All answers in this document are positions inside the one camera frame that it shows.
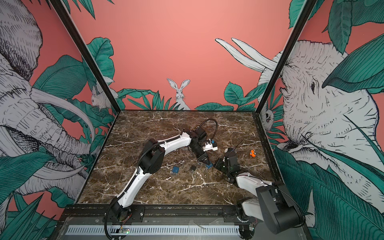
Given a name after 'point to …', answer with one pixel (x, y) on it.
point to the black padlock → (193, 167)
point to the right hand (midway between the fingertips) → (213, 159)
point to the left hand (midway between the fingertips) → (210, 161)
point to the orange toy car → (253, 154)
